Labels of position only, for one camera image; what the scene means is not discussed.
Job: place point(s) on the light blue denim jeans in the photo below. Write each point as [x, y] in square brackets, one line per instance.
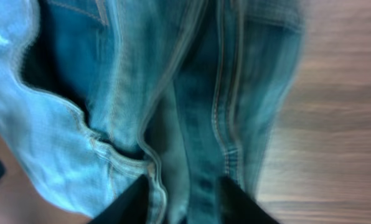
[95, 94]

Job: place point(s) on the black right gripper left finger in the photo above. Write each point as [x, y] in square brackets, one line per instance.
[131, 207]

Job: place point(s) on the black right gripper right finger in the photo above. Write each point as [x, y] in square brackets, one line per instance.
[236, 207]

